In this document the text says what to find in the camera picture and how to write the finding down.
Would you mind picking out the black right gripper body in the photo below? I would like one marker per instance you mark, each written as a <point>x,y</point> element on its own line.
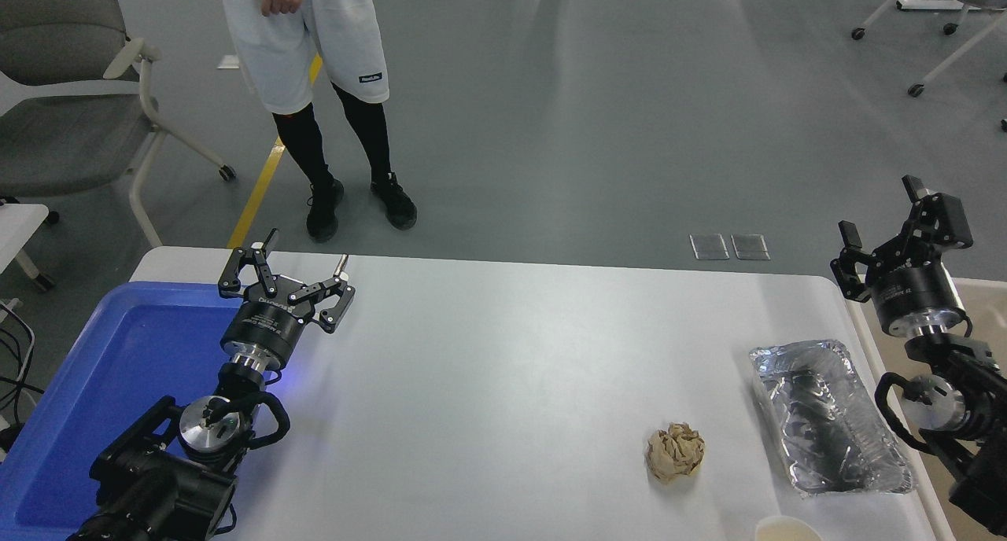
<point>916,293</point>

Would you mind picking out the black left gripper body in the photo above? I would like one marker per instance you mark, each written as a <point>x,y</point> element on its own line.
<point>263,329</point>

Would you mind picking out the white paper cup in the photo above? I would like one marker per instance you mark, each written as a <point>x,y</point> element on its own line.
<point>787,531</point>

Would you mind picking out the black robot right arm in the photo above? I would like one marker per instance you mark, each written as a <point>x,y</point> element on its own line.
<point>971,415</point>

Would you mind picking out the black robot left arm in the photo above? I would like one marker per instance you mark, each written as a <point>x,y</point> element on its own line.
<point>157,486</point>

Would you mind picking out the large pale bin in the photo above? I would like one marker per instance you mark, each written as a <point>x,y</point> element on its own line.
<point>987,313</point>

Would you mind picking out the metal floor plate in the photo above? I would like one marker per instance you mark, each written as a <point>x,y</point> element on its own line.
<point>710,247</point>
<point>750,247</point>

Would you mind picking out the silver foil tray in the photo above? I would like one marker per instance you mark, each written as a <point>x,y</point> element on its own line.
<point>834,415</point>

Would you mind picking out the blue plastic tray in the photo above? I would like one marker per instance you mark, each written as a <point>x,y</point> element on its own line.
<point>118,368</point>

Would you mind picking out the white wheeled stand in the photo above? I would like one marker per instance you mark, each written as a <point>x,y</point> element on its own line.
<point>956,53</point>

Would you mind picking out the person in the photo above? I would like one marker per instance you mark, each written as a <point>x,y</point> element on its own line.
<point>299,46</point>

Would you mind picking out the grey office chair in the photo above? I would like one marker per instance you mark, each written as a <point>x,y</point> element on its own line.
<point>63,132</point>

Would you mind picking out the small white side table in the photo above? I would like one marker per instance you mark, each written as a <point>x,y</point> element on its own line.
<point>16,230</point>

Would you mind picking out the crumpled tan paper ball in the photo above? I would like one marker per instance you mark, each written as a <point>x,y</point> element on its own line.
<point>675,453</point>

